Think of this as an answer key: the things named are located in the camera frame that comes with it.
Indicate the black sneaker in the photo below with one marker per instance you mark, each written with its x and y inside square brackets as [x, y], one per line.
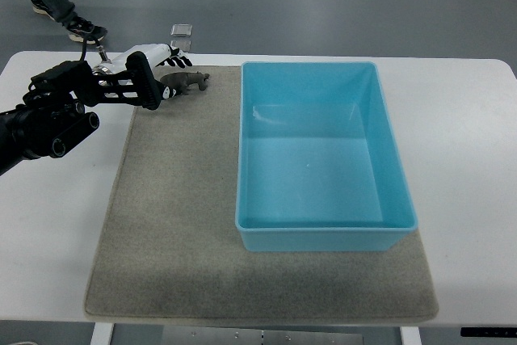
[41, 9]
[84, 31]

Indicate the black table control panel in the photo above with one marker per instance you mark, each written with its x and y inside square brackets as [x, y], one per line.
[489, 332]

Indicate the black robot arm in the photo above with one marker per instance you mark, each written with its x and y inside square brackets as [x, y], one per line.
[55, 115]

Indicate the black sneaker near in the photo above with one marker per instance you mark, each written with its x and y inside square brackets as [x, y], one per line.
[84, 31]

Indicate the metal floor plate lower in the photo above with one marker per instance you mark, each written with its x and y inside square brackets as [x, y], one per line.
[182, 44]

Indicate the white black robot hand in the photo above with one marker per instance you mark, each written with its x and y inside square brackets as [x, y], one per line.
[156, 55]

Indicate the metal floor plate upper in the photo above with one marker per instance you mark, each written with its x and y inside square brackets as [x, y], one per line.
[181, 30]

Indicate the metal floor plate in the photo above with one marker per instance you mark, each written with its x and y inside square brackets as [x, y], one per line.
[181, 30]
[182, 44]

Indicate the white table leg left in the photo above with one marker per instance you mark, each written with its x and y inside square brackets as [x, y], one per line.
[102, 333]

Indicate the metal table crossbar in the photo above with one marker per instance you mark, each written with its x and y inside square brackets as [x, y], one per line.
[213, 335]

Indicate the brown toy hippo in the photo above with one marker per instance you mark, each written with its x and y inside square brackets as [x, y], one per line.
[179, 82]

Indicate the black sneaker far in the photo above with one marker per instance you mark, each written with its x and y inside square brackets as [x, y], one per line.
[41, 9]

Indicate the grey felt mat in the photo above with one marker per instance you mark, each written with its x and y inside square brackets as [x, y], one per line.
[170, 251]

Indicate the white table leg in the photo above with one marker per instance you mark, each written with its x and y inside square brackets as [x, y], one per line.
[410, 335]
[102, 333]

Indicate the blue plastic box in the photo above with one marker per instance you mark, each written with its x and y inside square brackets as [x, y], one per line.
[318, 164]

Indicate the white table leg right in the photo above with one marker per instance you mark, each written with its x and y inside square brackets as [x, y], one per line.
[410, 335]

